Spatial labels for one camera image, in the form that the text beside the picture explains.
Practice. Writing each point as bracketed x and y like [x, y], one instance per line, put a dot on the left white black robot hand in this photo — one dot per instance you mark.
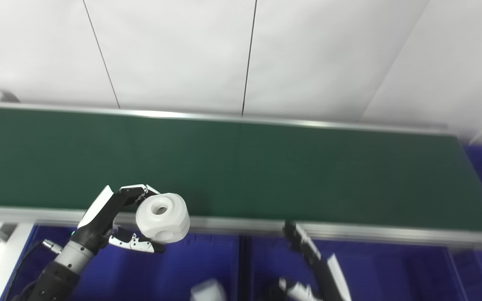
[98, 219]

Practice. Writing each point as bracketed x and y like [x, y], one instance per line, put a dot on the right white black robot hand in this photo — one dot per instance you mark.
[320, 267]

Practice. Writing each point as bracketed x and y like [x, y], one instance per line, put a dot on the white two-hole plastic part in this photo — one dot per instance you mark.
[163, 217]

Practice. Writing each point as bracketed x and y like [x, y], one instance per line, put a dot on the left black silver robot arm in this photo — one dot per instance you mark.
[59, 271]

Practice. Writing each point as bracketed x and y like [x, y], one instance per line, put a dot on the green conveyor belt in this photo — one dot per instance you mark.
[349, 232]
[266, 167]

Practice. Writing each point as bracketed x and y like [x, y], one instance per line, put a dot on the black plastic part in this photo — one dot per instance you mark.
[274, 293]

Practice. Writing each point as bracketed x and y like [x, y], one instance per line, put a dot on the white rounded plastic part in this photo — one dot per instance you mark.
[208, 291]

